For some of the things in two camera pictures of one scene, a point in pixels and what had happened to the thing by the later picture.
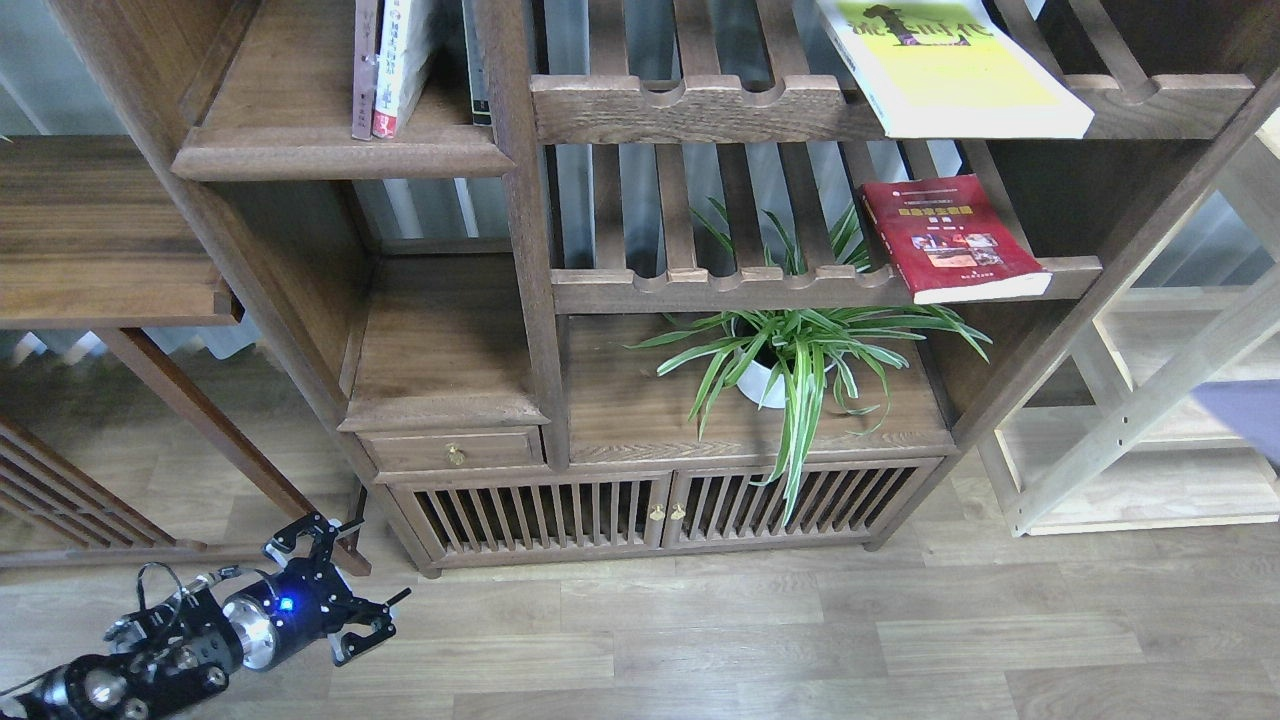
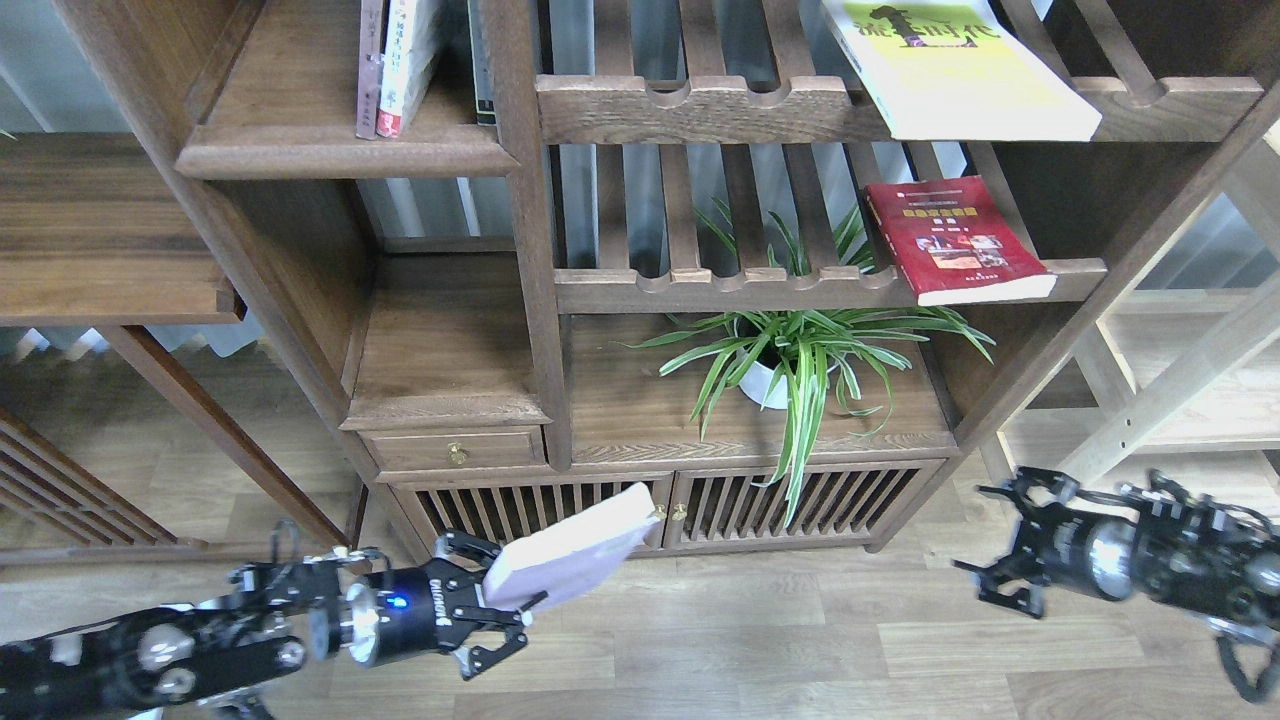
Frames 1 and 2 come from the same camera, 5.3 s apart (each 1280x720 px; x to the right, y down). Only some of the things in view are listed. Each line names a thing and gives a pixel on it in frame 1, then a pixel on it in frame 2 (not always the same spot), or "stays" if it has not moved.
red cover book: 947,239 stays
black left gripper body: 306,600 → 395,612
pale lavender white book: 1249,406 → 570,555
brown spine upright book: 364,69 stays
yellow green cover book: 950,70 stays
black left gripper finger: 315,524 → 471,553
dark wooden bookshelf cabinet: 602,280 stays
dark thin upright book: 477,63 stays
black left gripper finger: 345,645 → 473,660
